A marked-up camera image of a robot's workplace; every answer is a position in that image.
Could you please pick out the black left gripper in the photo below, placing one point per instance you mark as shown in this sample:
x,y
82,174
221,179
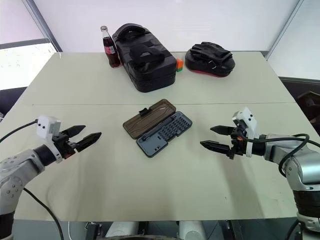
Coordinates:
x,y
64,147

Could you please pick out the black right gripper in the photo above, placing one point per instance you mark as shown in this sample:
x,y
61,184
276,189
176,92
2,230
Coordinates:
x,y
238,147

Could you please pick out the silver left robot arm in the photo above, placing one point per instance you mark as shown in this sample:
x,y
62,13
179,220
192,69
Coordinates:
x,y
15,170

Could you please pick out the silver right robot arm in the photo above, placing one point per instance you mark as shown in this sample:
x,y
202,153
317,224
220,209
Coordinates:
x,y
300,170

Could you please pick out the screwdriver bit case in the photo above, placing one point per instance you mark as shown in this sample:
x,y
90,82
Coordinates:
x,y
150,120

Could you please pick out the black boxing pad, red rim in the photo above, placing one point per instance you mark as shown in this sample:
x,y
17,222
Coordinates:
x,y
212,60

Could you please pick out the orange and green cube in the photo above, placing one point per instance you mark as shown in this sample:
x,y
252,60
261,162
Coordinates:
x,y
179,65

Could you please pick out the large black hard case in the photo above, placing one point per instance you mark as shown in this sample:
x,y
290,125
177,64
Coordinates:
x,y
150,77

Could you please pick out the glass cola bottle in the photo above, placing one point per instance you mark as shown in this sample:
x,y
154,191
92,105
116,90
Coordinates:
x,y
111,50

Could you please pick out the white rounded robot leg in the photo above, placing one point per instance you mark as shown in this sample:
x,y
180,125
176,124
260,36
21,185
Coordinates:
x,y
188,228
122,228

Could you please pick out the dark brown furniture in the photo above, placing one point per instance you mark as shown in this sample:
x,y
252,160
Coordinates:
x,y
308,105

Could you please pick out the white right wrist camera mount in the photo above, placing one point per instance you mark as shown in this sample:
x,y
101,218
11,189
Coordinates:
x,y
247,118

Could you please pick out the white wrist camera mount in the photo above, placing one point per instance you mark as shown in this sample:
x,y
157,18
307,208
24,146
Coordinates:
x,y
46,126
247,118

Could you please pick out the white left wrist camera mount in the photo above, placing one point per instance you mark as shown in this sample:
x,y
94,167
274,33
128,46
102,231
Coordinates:
x,y
46,126

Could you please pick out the dark window frame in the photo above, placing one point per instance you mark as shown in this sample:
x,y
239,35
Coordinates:
x,y
47,27

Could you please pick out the grey partition post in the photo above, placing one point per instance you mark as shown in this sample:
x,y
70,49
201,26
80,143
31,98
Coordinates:
x,y
287,27

